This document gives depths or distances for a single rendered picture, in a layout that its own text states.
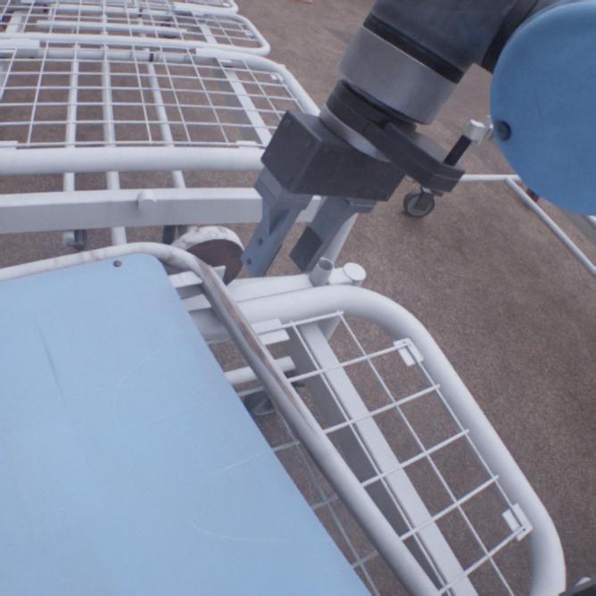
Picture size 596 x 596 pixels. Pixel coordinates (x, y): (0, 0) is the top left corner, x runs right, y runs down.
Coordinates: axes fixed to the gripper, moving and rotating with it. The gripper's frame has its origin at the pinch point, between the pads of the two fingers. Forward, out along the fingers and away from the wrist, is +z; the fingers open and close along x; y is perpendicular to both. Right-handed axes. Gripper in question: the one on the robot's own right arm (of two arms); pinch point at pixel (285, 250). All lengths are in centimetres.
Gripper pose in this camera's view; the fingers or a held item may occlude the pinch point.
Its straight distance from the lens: 45.9
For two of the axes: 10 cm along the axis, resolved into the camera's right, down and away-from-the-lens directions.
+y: -5.4, -7.1, 4.5
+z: -4.6, 6.9, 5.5
